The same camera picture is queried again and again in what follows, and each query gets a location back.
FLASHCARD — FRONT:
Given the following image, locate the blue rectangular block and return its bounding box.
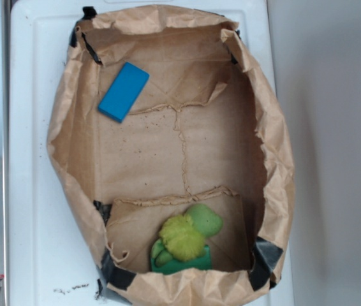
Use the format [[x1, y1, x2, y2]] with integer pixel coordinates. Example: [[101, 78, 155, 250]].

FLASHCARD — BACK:
[[98, 62, 149, 123]]

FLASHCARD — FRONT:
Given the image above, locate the green rectangular block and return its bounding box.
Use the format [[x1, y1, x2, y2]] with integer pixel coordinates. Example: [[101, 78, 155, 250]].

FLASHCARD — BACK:
[[150, 245, 212, 275]]

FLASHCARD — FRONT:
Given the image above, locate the brown paper bag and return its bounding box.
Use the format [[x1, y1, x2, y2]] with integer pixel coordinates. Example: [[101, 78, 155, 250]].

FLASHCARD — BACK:
[[47, 4, 295, 305]]

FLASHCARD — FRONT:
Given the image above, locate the green plush turtle toy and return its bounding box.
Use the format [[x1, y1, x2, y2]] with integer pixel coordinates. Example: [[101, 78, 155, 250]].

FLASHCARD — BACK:
[[150, 203, 223, 267]]

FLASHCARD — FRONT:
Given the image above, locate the white plastic tray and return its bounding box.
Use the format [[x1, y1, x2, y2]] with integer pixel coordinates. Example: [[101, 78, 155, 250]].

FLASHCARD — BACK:
[[7, 0, 295, 306]]

